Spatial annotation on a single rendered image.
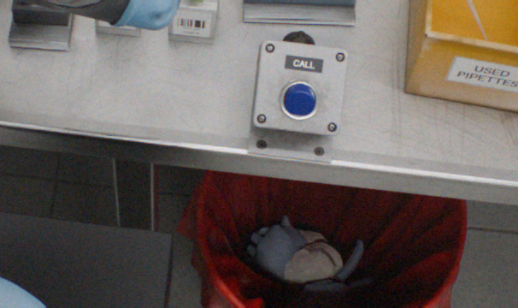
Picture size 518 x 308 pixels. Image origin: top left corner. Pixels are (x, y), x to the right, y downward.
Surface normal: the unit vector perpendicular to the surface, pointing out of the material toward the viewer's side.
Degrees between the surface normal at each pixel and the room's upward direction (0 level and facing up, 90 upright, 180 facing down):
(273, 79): 30
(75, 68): 0
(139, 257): 4
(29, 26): 0
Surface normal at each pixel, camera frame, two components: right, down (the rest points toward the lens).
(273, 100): 0.03, 0.07
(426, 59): -0.13, 0.89
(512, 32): 0.08, -0.43
